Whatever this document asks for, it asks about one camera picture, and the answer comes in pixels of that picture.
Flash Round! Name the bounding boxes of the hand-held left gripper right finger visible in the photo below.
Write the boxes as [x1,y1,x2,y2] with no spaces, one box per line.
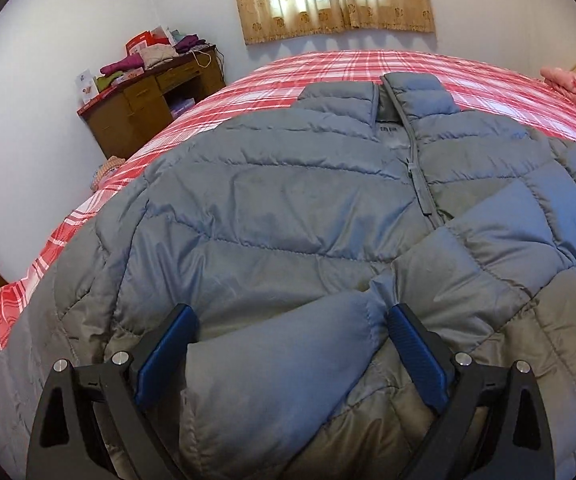
[387,303,554,480]

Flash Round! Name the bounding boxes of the green folded cloth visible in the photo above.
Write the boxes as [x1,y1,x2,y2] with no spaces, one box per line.
[95,72,125,92]

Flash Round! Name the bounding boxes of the brown wooden desk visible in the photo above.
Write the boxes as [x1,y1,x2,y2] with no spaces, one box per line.
[77,45,227,161]

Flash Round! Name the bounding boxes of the pale purple packet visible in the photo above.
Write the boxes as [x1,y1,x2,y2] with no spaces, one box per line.
[170,98,197,119]

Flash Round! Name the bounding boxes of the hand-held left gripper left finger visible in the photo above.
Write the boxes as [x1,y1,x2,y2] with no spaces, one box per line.
[25,303,200,480]

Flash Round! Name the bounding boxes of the grey puffer jacket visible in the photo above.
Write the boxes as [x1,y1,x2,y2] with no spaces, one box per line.
[0,71,576,480]

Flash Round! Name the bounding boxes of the beige floral curtain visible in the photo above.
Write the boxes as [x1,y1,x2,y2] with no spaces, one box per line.
[228,0,436,46]

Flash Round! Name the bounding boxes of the magenta folded cloth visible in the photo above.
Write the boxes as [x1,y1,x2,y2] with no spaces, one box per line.
[100,55,145,75]

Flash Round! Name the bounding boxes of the bed with red plaid sheet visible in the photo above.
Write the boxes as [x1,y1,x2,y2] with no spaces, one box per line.
[0,49,576,403]

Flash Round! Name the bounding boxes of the purple clothes pile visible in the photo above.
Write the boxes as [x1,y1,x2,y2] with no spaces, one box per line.
[174,35,209,54]

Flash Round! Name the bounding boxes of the beige folded cloth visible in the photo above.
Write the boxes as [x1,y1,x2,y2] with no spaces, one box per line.
[138,43,179,69]

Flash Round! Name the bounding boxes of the red cardboard box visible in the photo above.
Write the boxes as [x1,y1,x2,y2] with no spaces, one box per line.
[125,31,155,56]

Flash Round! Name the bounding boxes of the white printed card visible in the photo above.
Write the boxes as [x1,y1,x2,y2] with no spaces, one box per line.
[76,68,100,106]

